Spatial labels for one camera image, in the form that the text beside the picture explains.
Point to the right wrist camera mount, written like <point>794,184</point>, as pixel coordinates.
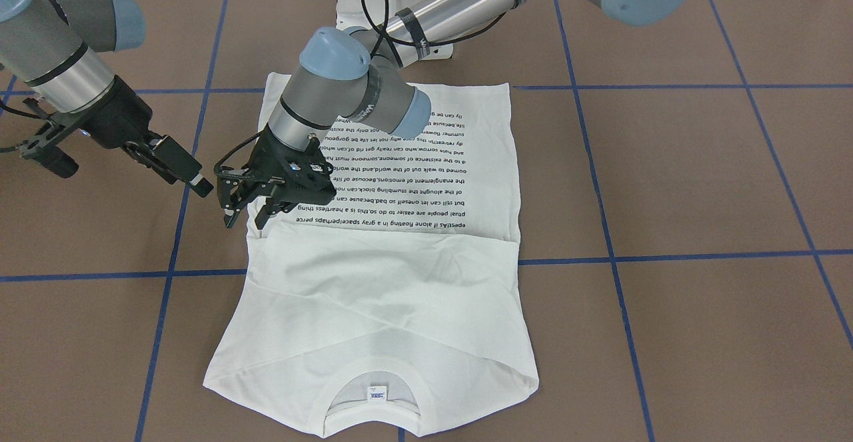
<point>44,148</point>

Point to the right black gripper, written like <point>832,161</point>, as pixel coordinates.
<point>125,117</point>

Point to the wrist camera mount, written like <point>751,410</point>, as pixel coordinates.
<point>308,178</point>
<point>44,148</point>

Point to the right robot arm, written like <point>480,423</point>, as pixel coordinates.
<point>55,47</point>

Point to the white long-sleeve printed shirt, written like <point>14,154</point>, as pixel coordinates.
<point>398,301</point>

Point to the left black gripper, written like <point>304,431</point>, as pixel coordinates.
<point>265,154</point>

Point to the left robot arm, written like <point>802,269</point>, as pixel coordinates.
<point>353,75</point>

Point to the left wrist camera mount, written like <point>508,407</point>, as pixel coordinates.
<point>308,178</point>

